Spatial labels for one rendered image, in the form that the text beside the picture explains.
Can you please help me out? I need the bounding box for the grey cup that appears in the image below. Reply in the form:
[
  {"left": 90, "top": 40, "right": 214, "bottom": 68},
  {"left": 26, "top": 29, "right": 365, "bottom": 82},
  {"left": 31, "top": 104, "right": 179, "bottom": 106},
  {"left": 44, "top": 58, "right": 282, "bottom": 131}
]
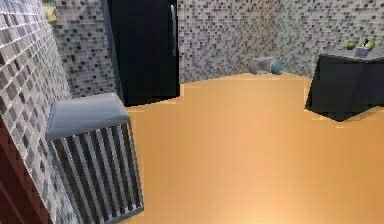
[{"left": 354, "top": 46, "right": 369, "bottom": 58}]

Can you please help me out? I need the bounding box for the black fridge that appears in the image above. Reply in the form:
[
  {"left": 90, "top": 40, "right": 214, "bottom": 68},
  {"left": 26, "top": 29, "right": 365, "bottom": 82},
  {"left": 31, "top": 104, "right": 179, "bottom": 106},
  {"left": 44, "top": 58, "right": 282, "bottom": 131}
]
[{"left": 107, "top": 0, "right": 181, "bottom": 108}]

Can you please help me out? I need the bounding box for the blue ball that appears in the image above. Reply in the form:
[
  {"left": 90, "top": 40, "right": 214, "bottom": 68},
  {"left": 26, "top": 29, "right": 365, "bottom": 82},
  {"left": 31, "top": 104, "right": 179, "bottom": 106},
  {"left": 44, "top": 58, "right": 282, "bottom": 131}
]
[{"left": 270, "top": 63, "right": 284, "bottom": 76}]

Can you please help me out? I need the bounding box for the grey slatted bin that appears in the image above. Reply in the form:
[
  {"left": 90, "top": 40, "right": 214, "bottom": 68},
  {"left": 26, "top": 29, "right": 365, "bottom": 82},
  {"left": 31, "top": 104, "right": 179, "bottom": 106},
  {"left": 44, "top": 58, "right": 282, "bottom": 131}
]
[{"left": 45, "top": 92, "right": 145, "bottom": 224}]

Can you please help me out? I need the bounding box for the black counter cabinet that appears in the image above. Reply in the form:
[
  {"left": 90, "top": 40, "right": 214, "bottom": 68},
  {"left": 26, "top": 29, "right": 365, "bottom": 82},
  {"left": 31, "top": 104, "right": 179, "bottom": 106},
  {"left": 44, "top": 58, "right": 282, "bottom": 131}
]
[{"left": 304, "top": 46, "right": 384, "bottom": 123}]

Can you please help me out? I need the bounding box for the dark red door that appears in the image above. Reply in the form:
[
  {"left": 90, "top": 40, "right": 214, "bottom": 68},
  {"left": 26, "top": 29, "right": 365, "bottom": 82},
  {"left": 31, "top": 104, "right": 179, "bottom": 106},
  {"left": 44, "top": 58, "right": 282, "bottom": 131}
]
[{"left": 0, "top": 117, "right": 54, "bottom": 224}]

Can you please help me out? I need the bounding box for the grey fridge handle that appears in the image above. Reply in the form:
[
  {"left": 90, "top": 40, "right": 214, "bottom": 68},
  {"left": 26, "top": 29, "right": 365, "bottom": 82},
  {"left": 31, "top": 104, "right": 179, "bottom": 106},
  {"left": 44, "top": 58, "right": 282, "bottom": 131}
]
[{"left": 170, "top": 3, "right": 177, "bottom": 58}]

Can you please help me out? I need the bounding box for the framed wall picture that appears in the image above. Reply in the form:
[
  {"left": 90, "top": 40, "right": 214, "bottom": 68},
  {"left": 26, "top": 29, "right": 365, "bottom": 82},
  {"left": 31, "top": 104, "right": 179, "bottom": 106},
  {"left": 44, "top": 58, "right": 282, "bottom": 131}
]
[{"left": 42, "top": 0, "right": 61, "bottom": 25}]

